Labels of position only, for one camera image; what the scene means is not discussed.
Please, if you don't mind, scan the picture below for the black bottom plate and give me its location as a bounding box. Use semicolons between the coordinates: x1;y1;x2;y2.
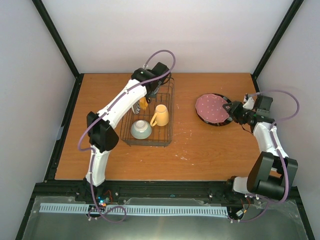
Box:
197;93;234;127

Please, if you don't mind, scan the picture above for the yellow scalloped plate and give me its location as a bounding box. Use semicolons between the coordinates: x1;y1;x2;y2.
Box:
138;97;149;111

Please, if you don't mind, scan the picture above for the pink polka dot plate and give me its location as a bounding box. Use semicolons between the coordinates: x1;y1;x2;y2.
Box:
195;93;232;123

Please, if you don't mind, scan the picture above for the white blue striped plate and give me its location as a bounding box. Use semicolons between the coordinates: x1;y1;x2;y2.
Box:
131;101;141;115

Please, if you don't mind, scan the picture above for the yellow ceramic mug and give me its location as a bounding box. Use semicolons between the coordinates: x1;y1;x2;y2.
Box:
149;104;169;127

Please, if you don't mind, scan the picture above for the black wire dish rack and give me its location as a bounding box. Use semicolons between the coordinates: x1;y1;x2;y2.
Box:
120;77;175;147

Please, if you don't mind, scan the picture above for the light green ceramic bowl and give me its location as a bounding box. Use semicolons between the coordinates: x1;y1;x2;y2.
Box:
130;120;152;140

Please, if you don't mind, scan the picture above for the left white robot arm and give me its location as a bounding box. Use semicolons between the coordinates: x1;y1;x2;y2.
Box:
85;62;170;202

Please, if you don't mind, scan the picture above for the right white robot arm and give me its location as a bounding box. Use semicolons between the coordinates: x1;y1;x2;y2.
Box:
223;94;298;203

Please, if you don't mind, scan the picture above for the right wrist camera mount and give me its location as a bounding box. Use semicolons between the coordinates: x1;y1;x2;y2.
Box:
243;93;258;110

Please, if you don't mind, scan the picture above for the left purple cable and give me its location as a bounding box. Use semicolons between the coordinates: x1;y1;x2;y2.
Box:
77;49;176;223

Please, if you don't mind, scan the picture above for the right black frame post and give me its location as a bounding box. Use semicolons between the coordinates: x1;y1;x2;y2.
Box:
251;0;304;81

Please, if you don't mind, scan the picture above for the black frame post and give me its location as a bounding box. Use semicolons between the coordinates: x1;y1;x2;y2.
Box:
251;0;304;81
31;0;81;79

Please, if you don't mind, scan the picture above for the left black frame post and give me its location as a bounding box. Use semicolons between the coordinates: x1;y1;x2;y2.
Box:
31;0;81;79

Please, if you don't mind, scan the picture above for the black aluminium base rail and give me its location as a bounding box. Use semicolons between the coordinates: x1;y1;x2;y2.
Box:
34;179;301;207

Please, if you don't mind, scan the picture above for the light blue slotted cable duct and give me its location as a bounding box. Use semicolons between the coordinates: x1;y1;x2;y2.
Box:
39;203;228;218

